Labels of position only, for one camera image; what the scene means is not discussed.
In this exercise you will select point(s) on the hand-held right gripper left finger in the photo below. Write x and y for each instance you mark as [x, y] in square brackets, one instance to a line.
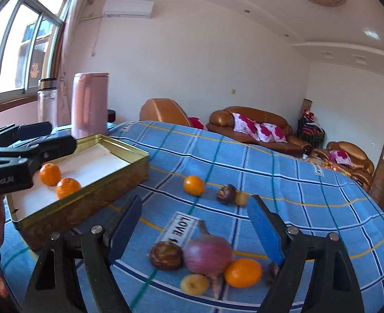
[126, 228]

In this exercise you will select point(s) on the brown leather sofa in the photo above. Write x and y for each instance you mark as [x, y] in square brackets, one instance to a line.
[253, 127]

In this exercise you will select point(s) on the blue plaid blanket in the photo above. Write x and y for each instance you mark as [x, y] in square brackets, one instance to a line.
[244, 169]

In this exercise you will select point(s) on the stack of dark chairs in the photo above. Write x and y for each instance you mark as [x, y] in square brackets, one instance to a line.
[310, 130]

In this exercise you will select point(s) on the black stool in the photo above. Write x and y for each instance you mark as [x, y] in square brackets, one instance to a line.
[111, 114]

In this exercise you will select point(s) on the brown leather armchair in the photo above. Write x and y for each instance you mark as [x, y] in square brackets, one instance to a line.
[162, 111]
[351, 166]

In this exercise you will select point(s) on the red onion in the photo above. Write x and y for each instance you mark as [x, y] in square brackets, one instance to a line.
[208, 256]

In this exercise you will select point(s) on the clear bottle with dark lid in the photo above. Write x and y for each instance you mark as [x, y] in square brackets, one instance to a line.
[47, 104]

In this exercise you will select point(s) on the white air conditioner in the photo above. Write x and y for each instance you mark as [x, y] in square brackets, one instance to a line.
[128, 9]

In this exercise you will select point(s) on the pink plastic pitcher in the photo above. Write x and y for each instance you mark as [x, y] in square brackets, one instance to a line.
[91, 104]

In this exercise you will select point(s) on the white wall pipe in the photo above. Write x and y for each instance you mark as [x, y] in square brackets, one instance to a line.
[95, 36]

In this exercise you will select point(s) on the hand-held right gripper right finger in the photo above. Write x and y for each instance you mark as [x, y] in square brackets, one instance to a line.
[265, 231]

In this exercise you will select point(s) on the pink curtain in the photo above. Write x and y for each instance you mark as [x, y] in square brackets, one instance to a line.
[71, 39]

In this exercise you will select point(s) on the dark brown round fruit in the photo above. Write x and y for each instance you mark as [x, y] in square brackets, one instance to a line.
[227, 193]
[166, 255]

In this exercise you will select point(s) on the orange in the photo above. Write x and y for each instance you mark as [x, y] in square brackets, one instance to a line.
[243, 272]
[68, 187]
[194, 185]
[50, 173]

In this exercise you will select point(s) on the small yellow fruit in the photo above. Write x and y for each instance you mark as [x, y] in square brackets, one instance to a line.
[241, 198]
[195, 283]

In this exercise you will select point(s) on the wooden frame window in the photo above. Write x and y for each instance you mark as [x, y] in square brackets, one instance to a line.
[16, 39]

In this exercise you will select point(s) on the red floral pillow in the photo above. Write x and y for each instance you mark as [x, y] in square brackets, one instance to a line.
[270, 133]
[341, 156]
[196, 122]
[244, 122]

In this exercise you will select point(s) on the coffee table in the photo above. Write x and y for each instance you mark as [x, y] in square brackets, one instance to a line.
[322, 161]

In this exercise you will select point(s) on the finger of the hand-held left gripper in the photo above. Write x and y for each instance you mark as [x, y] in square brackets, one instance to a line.
[55, 148]
[32, 129]

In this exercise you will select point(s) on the gold rectangular tin box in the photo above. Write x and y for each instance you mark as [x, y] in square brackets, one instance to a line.
[81, 208]

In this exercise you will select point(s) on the tall patterned vase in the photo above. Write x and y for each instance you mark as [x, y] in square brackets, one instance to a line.
[306, 104]

